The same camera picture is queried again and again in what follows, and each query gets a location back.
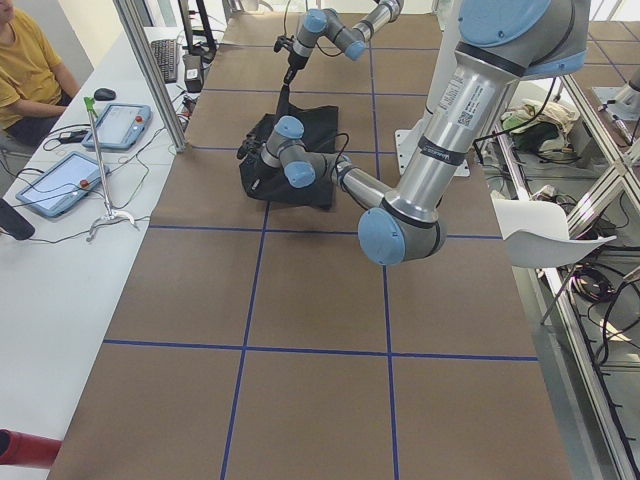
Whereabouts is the white pedestal base plate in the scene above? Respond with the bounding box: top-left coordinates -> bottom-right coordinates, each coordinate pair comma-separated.
394,130 -> 471,178

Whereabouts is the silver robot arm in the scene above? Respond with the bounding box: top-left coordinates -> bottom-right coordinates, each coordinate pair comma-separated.
239,1 -> 590,265
274,0 -> 404,90

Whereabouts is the white plastic chair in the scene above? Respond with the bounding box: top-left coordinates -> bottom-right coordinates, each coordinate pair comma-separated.
492,198 -> 616,268

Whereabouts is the red cylinder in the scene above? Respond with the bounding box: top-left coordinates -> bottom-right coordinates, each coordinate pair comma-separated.
1,429 -> 62,469

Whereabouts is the black keyboard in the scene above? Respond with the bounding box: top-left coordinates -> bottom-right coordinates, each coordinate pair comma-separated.
149,39 -> 178,84

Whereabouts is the metal rod stand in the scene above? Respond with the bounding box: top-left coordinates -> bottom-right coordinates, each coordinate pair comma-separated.
83,97 -> 139,243

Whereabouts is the person in yellow shirt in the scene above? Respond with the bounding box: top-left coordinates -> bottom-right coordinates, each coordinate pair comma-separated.
1,1 -> 80,147

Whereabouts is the aluminium frame post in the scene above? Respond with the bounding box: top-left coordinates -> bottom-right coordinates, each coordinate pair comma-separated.
113,0 -> 187,153

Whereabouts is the upper blue teach pendant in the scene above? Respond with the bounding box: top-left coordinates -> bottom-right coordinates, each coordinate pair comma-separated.
92,102 -> 152,151

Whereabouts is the black printed t-shirt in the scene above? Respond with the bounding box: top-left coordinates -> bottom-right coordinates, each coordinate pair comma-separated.
239,87 -> 339,210

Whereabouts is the black braided left cable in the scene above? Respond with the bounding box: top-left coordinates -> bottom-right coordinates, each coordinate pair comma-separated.
304,131 -> 352,201

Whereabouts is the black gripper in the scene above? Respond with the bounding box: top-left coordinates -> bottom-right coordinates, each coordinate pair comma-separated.
251,142 -> 278,170
283,50 -> 306,89

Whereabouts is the black computer mouse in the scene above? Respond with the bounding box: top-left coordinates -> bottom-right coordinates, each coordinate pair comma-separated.
93,88 -> 117,101

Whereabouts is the lower blue teach pendant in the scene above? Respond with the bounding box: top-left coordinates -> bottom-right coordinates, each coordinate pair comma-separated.
15,152 -> 101,218

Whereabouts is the black computer box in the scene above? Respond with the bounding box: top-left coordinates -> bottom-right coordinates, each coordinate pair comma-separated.
182,54 -> 204,93

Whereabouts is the blue teach pendant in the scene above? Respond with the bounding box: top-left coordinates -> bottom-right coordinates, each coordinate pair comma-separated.
15,152 -> 101,218
92,102 -> 152,151

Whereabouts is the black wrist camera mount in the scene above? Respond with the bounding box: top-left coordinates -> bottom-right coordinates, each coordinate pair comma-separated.
236,133 -> 265,160
273,35 -> 295,53

